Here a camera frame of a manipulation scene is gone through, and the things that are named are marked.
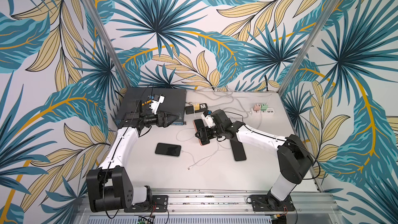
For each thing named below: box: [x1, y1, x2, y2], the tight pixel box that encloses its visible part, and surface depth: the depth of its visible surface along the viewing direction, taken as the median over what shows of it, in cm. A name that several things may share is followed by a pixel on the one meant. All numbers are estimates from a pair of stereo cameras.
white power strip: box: [250, 107, 276, 117], surface depth 108 cm
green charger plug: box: [260, 103, 268, 111], surface depth 105 cm
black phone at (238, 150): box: [230, 139, 247, 162], surface depth 91 cm
